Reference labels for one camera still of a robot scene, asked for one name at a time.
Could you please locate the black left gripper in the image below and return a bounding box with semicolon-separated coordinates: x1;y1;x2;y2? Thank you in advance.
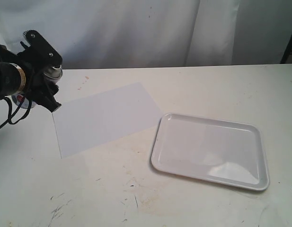
17;30;62;113

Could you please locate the white spray paint can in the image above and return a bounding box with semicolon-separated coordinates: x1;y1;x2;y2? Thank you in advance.
11;65;62;109

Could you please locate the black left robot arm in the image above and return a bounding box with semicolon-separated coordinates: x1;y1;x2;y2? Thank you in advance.
0;30;62;112

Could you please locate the white backdrop curtain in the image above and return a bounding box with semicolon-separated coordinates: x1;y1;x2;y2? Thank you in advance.
0;0;292;69

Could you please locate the white paper sheet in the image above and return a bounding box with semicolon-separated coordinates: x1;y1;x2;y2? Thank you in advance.
53;83;162;158

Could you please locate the white plastic tray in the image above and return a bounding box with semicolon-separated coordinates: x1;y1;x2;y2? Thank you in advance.
150;113;270;192

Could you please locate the black stand frame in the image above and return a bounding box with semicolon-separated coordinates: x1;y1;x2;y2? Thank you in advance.
280;34;292;64

